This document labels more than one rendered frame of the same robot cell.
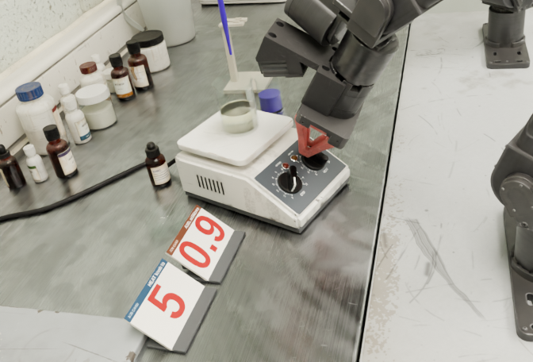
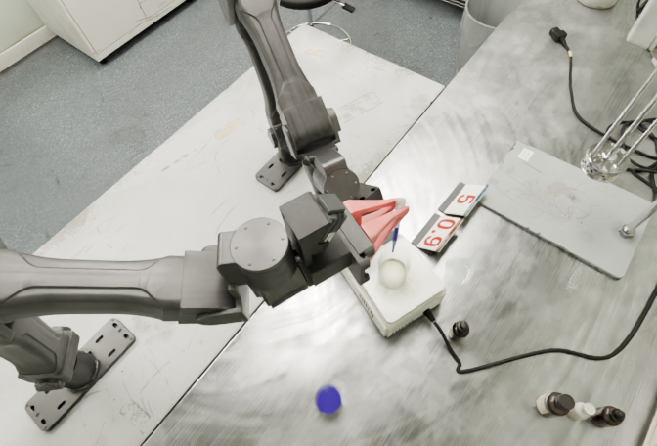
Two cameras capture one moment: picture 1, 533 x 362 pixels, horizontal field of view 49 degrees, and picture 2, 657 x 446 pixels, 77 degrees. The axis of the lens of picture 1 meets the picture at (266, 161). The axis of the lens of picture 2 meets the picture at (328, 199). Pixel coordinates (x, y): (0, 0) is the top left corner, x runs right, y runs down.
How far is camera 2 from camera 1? 1.02 m
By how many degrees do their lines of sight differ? 87
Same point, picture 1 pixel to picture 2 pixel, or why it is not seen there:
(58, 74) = not seen: outside the picture
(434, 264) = not seen: hidden behind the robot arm
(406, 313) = (360, 161)
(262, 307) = (418, 190)
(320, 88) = not seen: hidden behind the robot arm
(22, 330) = (547, 223)
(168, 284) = (463, 205)
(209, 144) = (419, 269)
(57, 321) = (527, 220)
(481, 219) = (290, 192)
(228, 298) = (433, 201)
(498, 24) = (84, 359)
